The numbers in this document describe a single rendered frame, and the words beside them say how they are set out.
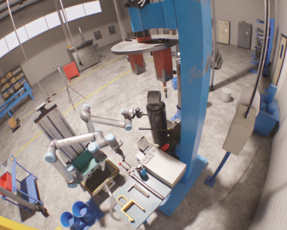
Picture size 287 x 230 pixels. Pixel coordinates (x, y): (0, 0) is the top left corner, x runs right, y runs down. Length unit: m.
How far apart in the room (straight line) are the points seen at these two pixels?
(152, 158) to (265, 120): 2.66
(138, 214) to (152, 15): 1.61
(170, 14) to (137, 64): 0.66
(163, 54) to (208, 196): 2.23
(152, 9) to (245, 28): 10.18
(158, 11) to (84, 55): 8.26
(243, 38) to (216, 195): 10.13
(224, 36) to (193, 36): 10.42
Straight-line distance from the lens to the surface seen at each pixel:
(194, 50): 0.84
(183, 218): 2.40
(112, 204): 1.44
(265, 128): 3.49
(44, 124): 1.78
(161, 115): 1.45
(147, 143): 1.73
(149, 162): 1.37
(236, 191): 2.70
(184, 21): 0.83
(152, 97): 1.35
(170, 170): 1.31
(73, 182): 1.91
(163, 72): 1.04
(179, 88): 2.81
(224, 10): 11.66
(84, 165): 2.26
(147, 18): 1.04
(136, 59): 1.32
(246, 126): 1.24
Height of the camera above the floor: 2.38
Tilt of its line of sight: 41 degrees down
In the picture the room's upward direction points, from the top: 13 degrees counter-clockwise
